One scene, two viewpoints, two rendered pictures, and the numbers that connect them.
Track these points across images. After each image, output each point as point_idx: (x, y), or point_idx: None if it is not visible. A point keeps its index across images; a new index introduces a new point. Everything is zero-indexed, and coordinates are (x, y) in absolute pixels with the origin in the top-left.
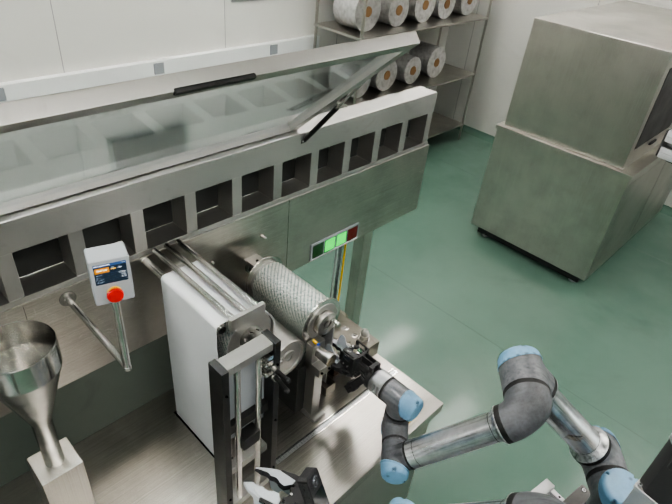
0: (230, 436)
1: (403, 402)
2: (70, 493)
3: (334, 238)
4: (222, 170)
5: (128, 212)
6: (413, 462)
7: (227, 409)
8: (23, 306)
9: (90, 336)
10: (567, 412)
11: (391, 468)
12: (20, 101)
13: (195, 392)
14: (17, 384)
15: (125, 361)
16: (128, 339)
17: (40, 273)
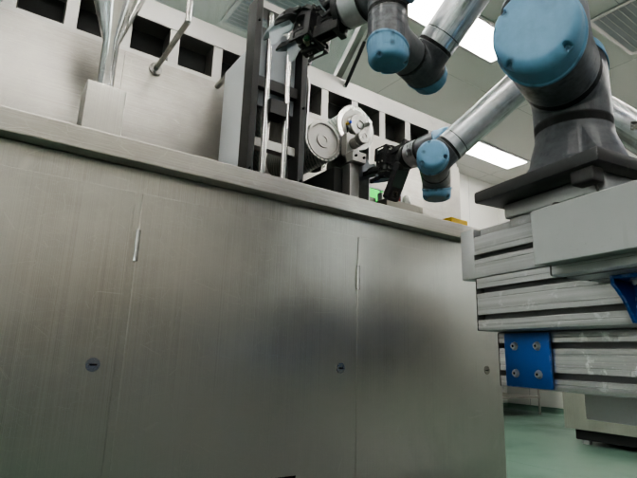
0: (258, 71)
1: (435, 130)
2: (103, 114)
3: (378, 192)
4: None
5: (213, 44)
6: (449, 135)
7: (259, 35)
8: (125, 51)
9: (160, 115)
10: (615, 98)
11: (426, 141)
12: None
13: (234, 153)
14: None
15: (188, 10)
16: (188, 143)
17: None
